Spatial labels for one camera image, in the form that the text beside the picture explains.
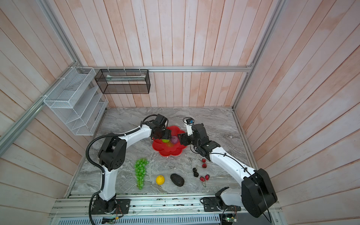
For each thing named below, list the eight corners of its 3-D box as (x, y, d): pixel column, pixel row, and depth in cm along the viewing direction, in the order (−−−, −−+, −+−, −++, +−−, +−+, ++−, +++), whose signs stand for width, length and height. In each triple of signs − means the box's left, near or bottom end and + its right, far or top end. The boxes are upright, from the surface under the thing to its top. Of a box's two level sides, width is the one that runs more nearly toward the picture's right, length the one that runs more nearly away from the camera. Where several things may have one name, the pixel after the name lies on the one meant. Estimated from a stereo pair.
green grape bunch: (132, 189, 81) (130, 187, 77) (137, 161, 92) (136, 158, 88) (145, 189, 81) (143, 187, 77) (149, 161, 92) (147, 158, 88)
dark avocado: (169, 179, 84) (169, 177, 81) (173, 173, 87) (173, 171, 83) (180, 188, 81) (180, 186, 77) (184, 182, 83) (185, 179, 80)
